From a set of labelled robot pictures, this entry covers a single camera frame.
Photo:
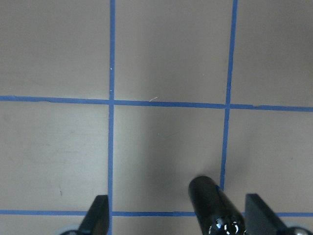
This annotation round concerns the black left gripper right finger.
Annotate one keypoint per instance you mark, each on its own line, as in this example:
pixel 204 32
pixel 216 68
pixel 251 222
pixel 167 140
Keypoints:
pixel 260 219

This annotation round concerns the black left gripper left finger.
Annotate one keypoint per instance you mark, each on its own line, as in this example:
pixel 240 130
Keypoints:
pixel 96 221

